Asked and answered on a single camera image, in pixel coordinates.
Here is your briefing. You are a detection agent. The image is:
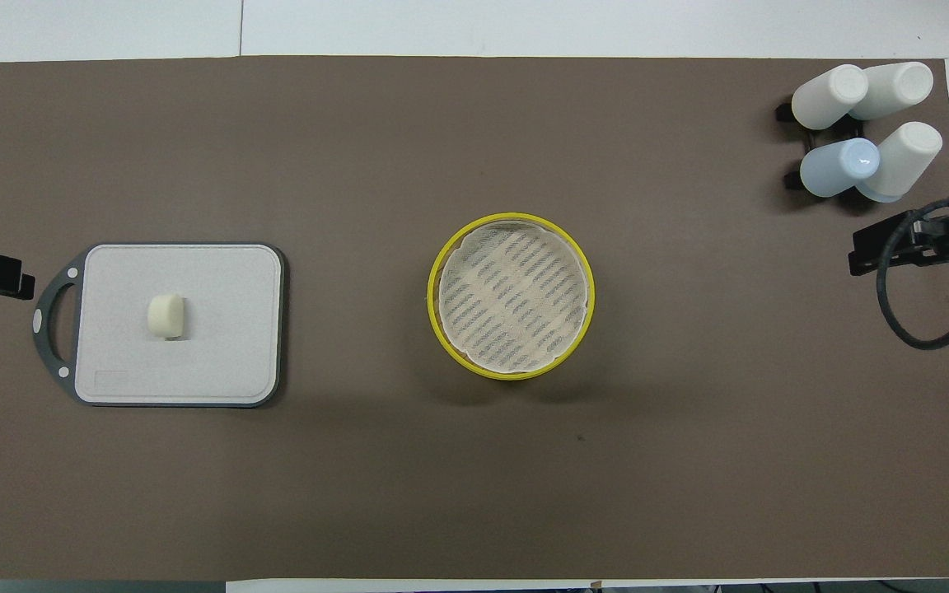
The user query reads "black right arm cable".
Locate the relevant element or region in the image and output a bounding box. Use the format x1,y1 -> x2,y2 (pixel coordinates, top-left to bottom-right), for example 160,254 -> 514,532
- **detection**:
876,196 -> 949,351

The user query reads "grey white cutting board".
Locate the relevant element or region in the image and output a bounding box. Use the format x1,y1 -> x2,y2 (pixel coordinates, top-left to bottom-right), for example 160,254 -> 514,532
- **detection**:
32,241 -> 287,409

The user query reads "light blue plastic cup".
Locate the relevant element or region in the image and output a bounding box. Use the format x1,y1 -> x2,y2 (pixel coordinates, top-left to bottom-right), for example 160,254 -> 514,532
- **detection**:
799,138 -> 881,198

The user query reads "brown table mat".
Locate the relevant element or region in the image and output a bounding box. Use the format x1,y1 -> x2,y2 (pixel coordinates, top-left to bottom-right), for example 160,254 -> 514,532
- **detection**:
0,55 -> 949,581

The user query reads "white plastic cup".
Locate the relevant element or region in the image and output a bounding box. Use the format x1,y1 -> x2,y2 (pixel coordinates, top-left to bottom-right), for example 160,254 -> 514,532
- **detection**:
849,62 -> 934,121
791,64 -> 869,131
856,122 -> 943,203

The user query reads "black cup rack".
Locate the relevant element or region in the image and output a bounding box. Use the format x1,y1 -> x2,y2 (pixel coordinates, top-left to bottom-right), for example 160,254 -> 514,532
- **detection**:
774,99 -> 867,191

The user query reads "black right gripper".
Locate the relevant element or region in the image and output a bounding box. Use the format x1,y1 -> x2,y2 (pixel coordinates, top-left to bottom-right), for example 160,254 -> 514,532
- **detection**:
848,206 -> 949,278

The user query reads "yellow bamboo steamer basket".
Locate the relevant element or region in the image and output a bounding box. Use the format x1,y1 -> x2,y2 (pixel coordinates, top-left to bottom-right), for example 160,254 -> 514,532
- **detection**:
427,212 -> 596,381

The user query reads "white steamed bun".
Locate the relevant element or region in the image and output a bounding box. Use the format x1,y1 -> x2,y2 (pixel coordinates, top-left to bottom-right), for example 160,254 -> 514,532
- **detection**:
147,294 -> 188,340

